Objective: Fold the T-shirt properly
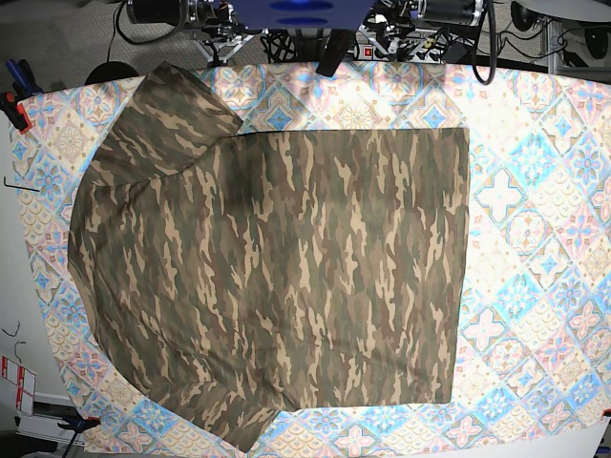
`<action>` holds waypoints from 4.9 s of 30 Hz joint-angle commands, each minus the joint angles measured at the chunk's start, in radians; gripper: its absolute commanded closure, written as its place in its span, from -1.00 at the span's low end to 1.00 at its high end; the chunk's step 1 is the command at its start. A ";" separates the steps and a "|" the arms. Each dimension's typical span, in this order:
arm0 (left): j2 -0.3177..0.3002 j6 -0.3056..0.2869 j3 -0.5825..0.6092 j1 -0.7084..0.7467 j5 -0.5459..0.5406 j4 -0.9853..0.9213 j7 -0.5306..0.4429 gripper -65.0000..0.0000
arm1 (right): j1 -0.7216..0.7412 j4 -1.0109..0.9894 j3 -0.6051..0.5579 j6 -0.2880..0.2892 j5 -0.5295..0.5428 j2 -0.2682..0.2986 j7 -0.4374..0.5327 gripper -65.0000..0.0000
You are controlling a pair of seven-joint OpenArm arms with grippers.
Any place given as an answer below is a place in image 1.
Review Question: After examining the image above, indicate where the camouflage T-shirt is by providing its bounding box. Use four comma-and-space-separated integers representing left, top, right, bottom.
68, 65, 470, 451

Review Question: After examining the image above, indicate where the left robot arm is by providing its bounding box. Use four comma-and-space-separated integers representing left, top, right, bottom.
399, 0, 487, 28

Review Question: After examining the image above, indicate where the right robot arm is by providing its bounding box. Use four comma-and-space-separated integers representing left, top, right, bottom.
125, 0, 235, 30

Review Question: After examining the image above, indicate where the white power strip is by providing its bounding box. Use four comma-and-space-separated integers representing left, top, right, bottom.
348, 42, 444, 64

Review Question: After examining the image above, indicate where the patterned tile tablecloth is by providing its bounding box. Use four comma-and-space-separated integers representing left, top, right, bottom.
1, 62, 610, 457

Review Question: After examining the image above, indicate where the orange black bottom clamp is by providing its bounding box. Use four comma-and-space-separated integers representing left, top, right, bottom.
57, 414, 101, 434

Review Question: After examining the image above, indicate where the black hex key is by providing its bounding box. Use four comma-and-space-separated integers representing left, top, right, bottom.
3, 177, 40, 193

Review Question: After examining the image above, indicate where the red black clamp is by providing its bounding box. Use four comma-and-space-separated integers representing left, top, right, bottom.
0, 93, 32, 134

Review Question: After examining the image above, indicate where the red white label tag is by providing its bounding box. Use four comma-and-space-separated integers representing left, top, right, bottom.
1, 355, 36, 416

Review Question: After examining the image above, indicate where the black coiled cable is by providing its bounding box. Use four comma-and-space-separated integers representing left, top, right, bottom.
260, 29, 300, 63

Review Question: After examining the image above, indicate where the black bracket under mount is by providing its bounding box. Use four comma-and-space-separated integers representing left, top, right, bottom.
316, 30, 355, 77

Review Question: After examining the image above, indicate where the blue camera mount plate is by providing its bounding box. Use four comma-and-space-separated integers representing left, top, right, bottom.
230, 0, 374, 30

